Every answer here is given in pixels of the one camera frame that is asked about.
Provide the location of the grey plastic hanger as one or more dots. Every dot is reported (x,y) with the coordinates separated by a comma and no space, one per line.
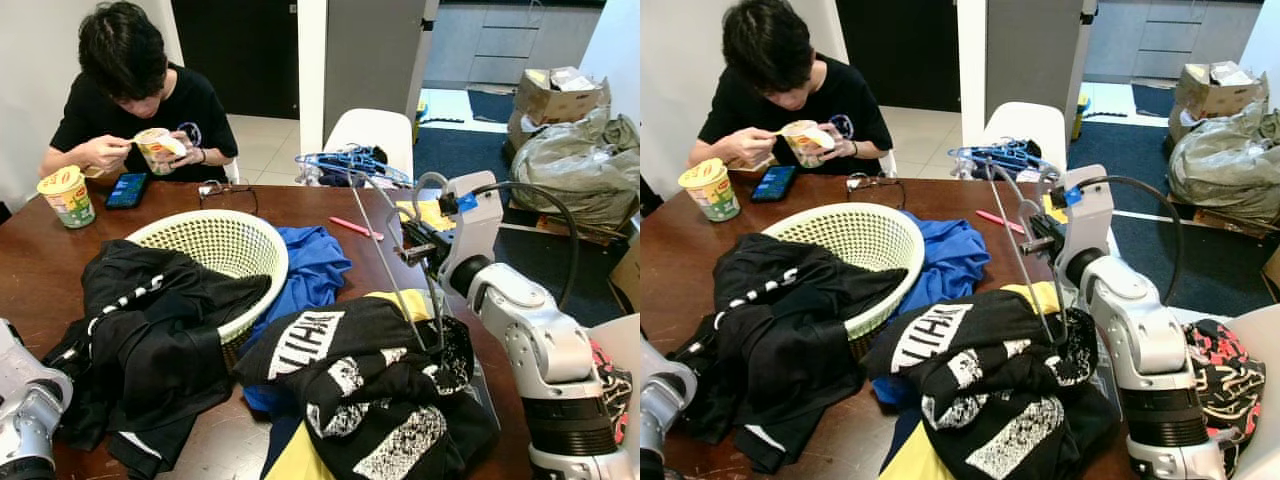
(1022,215)
(416,192)

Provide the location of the black shirt large white print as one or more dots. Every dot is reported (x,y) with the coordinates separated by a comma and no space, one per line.
(1010,410)
(380,420)

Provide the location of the instant noodle cup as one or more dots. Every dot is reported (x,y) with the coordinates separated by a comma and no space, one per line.
(803,148)
(710,195)
(155,155)
(68,200)

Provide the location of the black jersey with white lettering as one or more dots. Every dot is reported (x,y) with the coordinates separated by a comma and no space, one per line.
(150,350)
(780,340)

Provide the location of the person's right forearm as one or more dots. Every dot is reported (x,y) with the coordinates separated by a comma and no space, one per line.
(65,158)
(712,152)

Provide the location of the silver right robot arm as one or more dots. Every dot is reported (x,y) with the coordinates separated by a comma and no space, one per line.
(1145,350)
(545,350)

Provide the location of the person's left forearm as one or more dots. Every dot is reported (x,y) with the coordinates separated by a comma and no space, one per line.
(215,157)
(866,150)

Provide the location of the blue plastic hanger bundle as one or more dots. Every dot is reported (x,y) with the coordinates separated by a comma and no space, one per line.
(1000,155)
(350,160)

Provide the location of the person's left hand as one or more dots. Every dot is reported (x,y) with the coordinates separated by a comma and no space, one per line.
(190,150)
(840,145)

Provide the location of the person's right hand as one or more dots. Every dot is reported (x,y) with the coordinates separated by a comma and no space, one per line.
(108,152)
(758,147)

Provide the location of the pink pen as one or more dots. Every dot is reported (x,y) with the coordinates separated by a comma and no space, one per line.
(355,228)
(1000,220)

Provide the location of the blue shirt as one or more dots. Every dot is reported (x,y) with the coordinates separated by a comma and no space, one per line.
(310,270)
(950,255)

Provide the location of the dark blue carpet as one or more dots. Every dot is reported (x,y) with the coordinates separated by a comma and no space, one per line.
(470,150)
(1120,145)

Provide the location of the yellow bottle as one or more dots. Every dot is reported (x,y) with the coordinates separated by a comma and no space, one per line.
(1082,115)
(421,120)

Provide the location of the olive garbage bag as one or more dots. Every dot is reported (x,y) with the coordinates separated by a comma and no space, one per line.
(1230,165)
(575,170)

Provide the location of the filled cardboard box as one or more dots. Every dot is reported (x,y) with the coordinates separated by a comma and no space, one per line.
(540,100)
(1200,95)

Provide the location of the pale green laundry basket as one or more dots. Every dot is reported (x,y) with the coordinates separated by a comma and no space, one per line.
(860,238)
(220,245)

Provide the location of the grey drawer cabinet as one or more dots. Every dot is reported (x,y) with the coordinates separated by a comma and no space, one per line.
(500,45)
(1160,40)

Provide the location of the red black patterned garment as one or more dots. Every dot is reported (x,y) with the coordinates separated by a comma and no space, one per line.
(1225,380)
(610,390)

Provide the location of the person in black t-shirt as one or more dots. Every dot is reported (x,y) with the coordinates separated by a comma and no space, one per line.
(170,105)
(820,100)

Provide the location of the smartphone with blue screen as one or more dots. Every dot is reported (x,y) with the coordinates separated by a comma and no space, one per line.
(773,184)
(127,190)

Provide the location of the sealed instant noodle cup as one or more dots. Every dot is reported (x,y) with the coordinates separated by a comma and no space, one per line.
(68,200)
(710,195)

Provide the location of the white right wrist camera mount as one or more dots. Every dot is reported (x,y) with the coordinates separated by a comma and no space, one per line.
(1092,215)
(480,225)

